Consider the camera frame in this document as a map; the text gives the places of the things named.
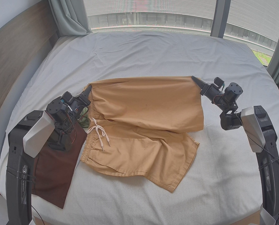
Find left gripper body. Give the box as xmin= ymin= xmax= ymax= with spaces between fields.
xmin=70 ymin=95 xmax=91 ymax=114

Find tan shorts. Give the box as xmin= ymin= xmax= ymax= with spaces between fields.
xmin=80 ymin=75 xmax=204 ymax=193

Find bed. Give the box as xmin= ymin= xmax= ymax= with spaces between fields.
xmin=0 ymin=0 xmax=279 ymax=225

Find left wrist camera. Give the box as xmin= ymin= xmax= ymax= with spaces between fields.
xmin=61 ymin=91 xmax=72 ymax=103

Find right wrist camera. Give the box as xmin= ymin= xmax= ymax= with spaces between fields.
xmin=213 ymin=77 xmax=225 ymax=90

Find window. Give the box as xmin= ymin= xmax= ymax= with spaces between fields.
xmin=80 ymin=0 xmax=279 ymax=70

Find black cable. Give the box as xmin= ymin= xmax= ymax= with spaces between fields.
xmin=241 ymin=122 xmax=279 ymax=174

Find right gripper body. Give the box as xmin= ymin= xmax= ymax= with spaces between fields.
xmin=200 ymin=83 xmax=226 ymax=103

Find green garment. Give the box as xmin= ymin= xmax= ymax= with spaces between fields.
xmin=79 ymin=107 xmax=91 ymax=128

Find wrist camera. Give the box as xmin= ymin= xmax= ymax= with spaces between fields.
xmin=213 ymin=77 xmax=225 ymax=90
xmin=61 ymin=91 xmax=72 ymax=103

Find brown shorts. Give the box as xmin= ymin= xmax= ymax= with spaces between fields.
xmin=32 ymin=123 xmax=88 ymax=209

